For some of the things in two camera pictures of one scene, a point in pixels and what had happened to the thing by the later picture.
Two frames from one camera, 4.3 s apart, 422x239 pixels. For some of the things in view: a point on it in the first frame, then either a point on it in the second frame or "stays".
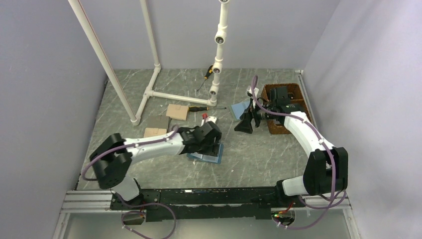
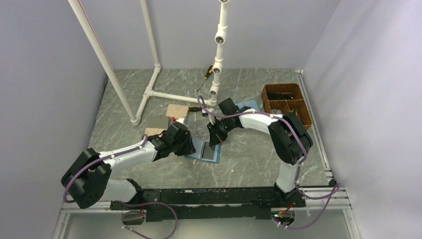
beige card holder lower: (150, 132) stays
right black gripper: (245, 125) → (215, 138)
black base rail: (186, 204) stays
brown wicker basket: (295, 97) stays
